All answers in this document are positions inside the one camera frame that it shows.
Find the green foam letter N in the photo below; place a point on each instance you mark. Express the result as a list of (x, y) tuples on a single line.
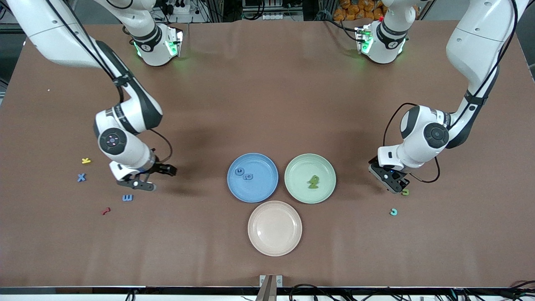
[(312, 185)]

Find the red foam squiggle letter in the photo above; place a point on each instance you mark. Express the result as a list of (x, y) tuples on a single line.
[(105, 211)]

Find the blue foam letter G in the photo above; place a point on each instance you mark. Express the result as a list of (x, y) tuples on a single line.
[(237, 172)]

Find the blue round plate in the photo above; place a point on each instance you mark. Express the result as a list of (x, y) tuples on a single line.
[(263, 188)]

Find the black table edge rail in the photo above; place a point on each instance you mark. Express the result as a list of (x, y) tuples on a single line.
[(188, 290)]

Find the green round plate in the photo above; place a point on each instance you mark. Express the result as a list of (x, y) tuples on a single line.
[(299, 167)]

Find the blue foam letter X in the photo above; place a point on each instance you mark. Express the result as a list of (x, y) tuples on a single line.
[(81, 177)]

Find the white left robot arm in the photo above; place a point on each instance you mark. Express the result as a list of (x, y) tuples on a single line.
[(476, 42)]

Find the white power strip black plugs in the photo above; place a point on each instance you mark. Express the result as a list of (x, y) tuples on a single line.
[(179, 10)]

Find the orange packaged items pile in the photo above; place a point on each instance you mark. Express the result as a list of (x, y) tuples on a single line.
[(359, 8)]

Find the blue foam letter E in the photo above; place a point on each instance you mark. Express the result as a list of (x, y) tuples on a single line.
[(127, 197)]

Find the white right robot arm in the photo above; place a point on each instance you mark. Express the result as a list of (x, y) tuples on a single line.
[(125, 117)]

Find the beige round plate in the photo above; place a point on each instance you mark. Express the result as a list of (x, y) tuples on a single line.
[(274, 228)]

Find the brown table cover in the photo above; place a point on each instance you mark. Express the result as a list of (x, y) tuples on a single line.
[(267, 104)]

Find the metal bracket with post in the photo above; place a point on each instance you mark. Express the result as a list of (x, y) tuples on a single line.
[(271, 288)]

